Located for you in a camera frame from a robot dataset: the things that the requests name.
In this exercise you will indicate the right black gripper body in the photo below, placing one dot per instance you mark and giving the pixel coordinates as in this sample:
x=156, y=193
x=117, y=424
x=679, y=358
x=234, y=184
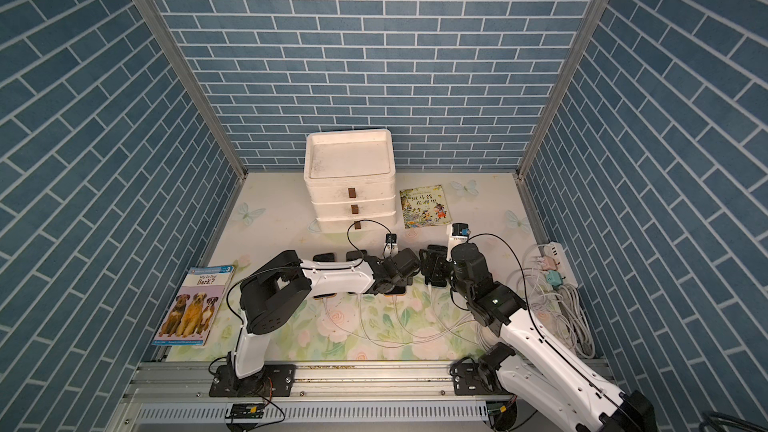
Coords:
x=456, y=284

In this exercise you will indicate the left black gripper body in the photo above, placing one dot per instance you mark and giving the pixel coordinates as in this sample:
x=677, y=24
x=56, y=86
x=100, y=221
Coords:
x=401, y=283

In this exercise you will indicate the phone with orange case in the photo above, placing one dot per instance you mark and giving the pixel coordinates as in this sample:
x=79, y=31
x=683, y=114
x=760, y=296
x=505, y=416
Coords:
x=325, y=257

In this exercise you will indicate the phone with pale green case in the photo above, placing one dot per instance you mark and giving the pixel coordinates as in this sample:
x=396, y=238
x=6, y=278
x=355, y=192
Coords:
x=435, y=267

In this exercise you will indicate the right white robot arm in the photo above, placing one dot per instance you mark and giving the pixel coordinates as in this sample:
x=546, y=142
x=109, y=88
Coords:
x=527, y=361

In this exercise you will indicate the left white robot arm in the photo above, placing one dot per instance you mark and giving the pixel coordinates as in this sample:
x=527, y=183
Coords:
x=272, y=294

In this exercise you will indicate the colourful cartoon picture book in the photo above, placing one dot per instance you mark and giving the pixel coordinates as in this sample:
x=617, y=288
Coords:
x=424, y=207

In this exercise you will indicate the white power strip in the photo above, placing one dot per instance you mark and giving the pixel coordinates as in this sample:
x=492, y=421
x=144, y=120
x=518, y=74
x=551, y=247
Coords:
x=557, y=259

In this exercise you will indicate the white three-drawer storage box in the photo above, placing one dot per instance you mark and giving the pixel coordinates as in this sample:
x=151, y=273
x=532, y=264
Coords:
x=350, y=177

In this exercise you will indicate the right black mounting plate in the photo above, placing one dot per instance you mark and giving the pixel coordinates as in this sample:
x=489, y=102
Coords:
x=468, y=380

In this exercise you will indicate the black mounting plate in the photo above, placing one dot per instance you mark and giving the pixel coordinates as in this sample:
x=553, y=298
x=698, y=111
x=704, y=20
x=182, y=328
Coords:
x=274, y=380
x=468, y=380

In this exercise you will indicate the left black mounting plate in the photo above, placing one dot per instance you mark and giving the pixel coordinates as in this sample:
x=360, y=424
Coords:
x=274, y=380

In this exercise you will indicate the small green circuit board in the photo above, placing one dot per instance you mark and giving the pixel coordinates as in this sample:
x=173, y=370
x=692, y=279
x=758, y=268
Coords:
x=249, y=412

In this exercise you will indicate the dog cover book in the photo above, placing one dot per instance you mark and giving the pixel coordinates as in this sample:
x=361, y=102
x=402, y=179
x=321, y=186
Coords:
x=191, y=314

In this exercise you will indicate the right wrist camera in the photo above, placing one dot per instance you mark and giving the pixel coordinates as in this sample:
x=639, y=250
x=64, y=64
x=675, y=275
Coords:
x=458, y=233

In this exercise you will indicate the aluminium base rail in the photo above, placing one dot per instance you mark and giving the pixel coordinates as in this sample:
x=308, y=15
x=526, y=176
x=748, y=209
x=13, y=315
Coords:
x=175, y=396

